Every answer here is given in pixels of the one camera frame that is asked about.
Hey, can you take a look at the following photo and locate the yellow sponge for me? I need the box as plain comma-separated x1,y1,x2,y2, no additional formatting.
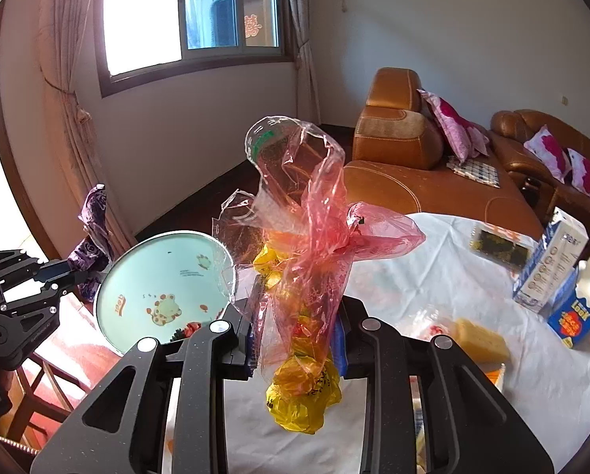
453,318,512,365

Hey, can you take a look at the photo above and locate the long pink curtain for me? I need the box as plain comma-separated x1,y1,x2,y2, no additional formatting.
38,0,138,252

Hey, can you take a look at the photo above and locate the clear red-printed plastic bag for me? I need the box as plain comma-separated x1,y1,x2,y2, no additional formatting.
413,308,456,341

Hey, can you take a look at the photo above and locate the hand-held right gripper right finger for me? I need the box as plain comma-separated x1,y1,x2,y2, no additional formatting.
334,299,555,474

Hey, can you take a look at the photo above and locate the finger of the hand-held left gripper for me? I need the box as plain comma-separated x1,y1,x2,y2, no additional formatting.
0,271,103,319
0,252,85,283

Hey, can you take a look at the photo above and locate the short pale curtain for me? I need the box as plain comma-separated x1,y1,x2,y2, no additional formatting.
280,0,322,126

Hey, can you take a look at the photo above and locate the dark wooden door frame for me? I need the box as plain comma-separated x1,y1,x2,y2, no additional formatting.
0,10,61,260

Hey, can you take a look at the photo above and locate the brown leather chaise sofa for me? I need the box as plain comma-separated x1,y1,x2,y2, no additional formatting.
341,66,547,238

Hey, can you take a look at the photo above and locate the light green cartoon trash bin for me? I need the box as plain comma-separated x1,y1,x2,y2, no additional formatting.
93,229,239,356

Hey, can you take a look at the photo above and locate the pink floral pillow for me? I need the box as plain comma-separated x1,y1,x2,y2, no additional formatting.
417,89,490,164
566,147,590,198
523,125,572,183

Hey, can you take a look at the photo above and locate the yellow plastic bag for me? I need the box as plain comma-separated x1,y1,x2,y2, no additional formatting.
253,244,342,435

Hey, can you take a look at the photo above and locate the blue gable-top carton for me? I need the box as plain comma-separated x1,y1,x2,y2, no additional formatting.
547,253,590,350

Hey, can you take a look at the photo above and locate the sliding glass window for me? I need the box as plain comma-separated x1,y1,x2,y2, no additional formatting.
97,0,296,97

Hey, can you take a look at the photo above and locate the dark snack tray packet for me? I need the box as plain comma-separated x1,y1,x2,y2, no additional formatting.
469,224,533,271

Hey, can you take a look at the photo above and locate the wooden stool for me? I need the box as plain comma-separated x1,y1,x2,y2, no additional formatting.
6,350,85,438

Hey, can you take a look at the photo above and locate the tall white blue carton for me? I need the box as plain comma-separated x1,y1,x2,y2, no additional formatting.
512,206,589,314

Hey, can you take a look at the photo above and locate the white plastic tablecloth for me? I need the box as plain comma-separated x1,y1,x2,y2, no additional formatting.
161,212,590,474

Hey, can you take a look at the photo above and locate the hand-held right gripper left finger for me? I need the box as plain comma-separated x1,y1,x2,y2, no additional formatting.
30,299,256,474

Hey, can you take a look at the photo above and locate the purple foil wrapper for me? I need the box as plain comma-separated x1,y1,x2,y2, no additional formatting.
68,184,115,302

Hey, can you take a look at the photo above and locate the pink translucent plastic bag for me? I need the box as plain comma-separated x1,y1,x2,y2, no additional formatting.
212,115,426,381

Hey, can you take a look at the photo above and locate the checkered cloth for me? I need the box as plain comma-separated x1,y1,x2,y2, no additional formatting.
445,154,500,188

